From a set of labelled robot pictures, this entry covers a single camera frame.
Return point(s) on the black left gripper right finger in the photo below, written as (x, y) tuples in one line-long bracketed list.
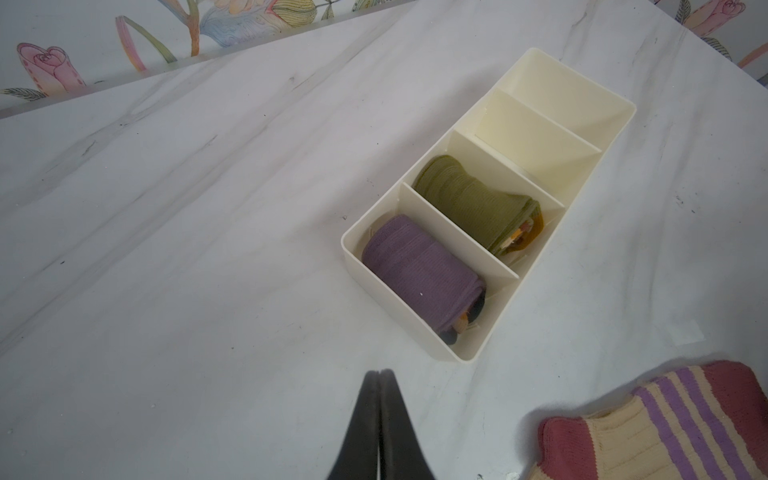
[(400, 454)]

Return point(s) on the rolled green sock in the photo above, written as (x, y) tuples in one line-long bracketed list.
[(500, 222)]

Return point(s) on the cream divided organizer tray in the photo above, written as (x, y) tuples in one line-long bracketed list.
[(539, 131)]

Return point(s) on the rolled purple sock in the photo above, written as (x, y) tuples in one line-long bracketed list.
[(440, 288)]

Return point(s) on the beige pink purple striped sock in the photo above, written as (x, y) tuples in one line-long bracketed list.
[(696, 422)]

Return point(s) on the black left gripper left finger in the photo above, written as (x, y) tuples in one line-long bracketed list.
[(359, 454)]

